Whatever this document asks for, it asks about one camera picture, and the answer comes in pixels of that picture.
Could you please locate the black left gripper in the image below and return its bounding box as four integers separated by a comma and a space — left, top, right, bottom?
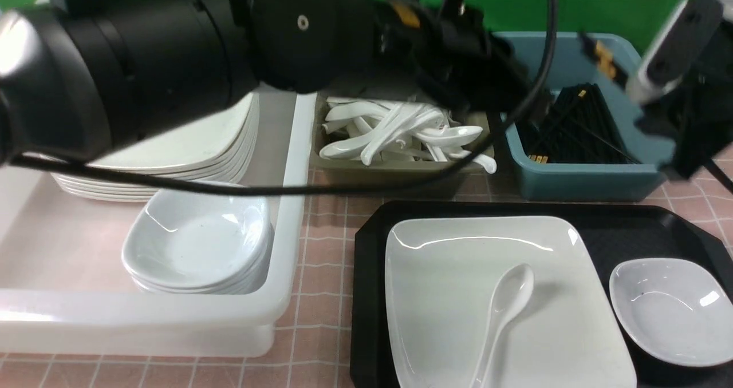
377, 0, 531, 113

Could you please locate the large white square rice plate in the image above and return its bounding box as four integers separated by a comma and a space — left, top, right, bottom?
384, 216, 637, 387

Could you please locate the white ceramic soup spoon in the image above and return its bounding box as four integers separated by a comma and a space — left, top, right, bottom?
470, 263, 535, 387

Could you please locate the small white dish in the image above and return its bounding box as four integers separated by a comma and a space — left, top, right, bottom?
608, 258, 732, 368
121, 189, 271, 291

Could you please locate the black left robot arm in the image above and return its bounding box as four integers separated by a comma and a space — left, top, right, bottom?
2, 0, 545, 164

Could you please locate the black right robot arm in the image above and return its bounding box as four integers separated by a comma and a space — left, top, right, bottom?
578, 0, 732, 191

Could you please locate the top white plate of stack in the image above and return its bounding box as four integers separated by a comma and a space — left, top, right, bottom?
90, 93, 254, 171

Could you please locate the pile of white soup spoons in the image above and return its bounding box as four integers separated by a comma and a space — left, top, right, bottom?
312, 97, 490, 177

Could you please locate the olive green spoon bin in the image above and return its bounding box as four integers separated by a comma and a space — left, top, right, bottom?
310, 71, 497, 197

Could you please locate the teal blue chopstick bin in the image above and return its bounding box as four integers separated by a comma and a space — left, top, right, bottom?
506, 31, 673, 202

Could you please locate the pile of black chopsticks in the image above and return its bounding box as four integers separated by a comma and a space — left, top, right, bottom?
516, 82, 640, 165

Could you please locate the stack of white square plates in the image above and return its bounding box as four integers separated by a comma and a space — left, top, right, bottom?
49, 99, 259, 204

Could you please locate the black plastic serving tray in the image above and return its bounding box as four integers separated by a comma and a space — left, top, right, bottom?
350, 200, 732, 387

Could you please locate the stack of small white dishes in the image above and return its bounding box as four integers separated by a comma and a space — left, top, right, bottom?
131, 224, 273, 295

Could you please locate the pink checkered tablecloth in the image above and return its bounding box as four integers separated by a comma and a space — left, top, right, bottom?
0, 142, 733, 388

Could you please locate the large translucent white plastic bin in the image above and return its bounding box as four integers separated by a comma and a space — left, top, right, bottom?
0, 85, 319, 358

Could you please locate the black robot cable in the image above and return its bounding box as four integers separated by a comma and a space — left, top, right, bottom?
9, 0, 559, 197

